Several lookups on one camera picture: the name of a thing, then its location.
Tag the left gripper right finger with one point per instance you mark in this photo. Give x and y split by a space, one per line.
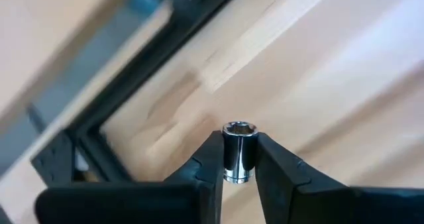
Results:
331 207

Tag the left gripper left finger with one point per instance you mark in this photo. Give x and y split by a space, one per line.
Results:
132 204

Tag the short chrome socket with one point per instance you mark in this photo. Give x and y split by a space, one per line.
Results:
240 151

